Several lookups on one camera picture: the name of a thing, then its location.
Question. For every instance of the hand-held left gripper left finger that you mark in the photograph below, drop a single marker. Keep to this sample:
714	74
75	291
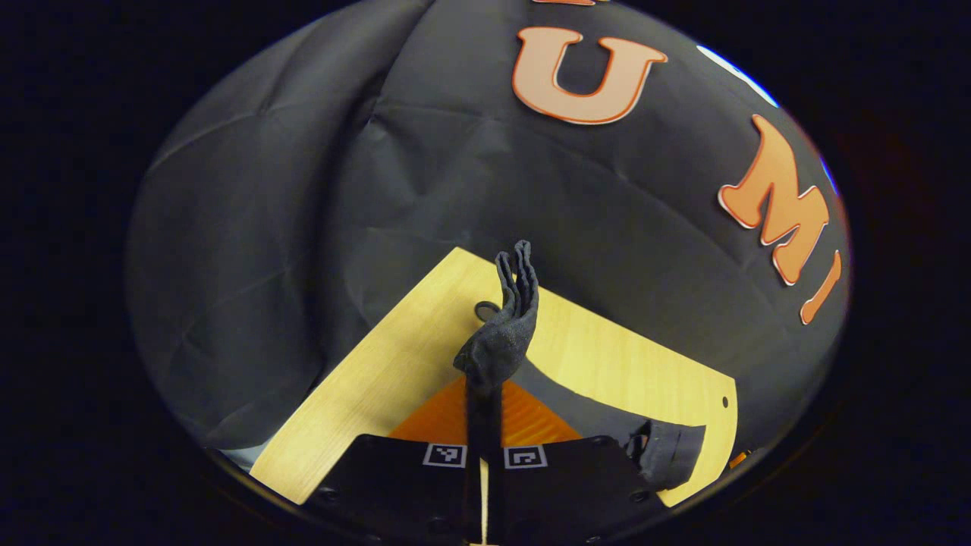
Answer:
394	485

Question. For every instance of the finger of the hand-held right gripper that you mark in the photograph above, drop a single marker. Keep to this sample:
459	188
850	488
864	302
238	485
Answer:
740	459

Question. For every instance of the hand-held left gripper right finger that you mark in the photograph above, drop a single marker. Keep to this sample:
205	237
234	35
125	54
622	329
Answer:
569	485

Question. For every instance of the dark grey jeans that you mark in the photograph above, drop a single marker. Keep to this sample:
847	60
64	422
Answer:
504	334

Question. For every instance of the black backdrop cloth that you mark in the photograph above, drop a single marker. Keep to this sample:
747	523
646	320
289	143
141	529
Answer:
379	189

